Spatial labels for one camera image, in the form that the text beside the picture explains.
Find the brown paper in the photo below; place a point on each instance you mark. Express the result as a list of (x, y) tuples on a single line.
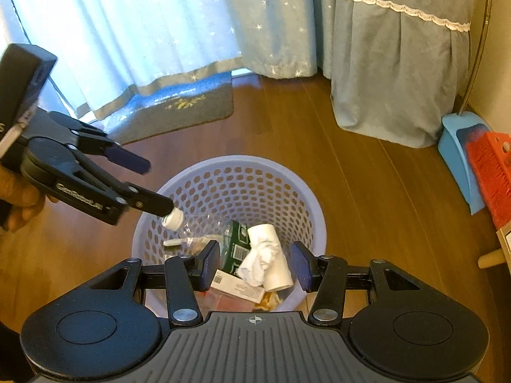
[(269, 301)]

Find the white brush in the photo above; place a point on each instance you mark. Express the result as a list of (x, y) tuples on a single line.
[(172, 242)]

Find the crushed clear plastic bottle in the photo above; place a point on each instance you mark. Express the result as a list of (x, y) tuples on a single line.
[(235, 243)]

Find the person's left hand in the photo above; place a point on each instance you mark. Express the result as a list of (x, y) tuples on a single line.
[(20, 199)]

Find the purple plastic mesh basket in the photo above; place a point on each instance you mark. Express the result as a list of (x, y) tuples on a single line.
[(239, 167)]

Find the wooden furniture leg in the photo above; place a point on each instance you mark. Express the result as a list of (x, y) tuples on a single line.
[(489, 259)]

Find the white carton box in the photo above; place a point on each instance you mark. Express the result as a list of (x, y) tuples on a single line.
[(235, 285)]

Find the blue and grey rug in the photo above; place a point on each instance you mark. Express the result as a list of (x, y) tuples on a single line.
[(179, 107)]

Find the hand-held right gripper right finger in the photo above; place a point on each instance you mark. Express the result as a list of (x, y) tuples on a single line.
[(299, 265)]

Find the white wooden cabinet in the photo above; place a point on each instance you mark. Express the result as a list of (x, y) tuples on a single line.
[(504, 243)]

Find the red broom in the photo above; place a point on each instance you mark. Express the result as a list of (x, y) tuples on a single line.
[(491, 175)]

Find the white paper roll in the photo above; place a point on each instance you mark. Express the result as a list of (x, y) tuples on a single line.
[(261, 233)]

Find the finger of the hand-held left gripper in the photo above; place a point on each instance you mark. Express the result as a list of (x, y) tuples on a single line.
[(127, 159), (155, 203)]

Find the white tissue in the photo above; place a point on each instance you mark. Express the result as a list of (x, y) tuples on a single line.
[(255, 265)]

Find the teal star curtain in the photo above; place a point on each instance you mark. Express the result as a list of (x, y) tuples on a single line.
[(279, 20)]

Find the light blue sheer curtain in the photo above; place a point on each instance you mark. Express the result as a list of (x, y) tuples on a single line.
[(119, 28)]

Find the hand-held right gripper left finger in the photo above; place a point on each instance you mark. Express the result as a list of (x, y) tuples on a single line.
[(211, 265)]

